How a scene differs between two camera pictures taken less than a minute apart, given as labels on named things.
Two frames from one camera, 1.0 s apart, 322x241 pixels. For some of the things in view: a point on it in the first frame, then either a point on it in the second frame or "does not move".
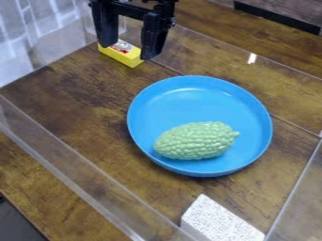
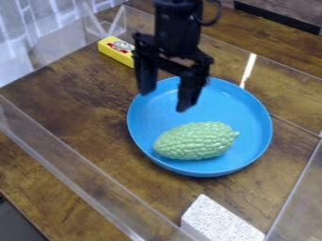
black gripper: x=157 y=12 → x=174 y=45
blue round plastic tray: x=202 y=99 does not move
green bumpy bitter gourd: x=195 y=140 does not move
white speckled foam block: x=211 y=221 does not move
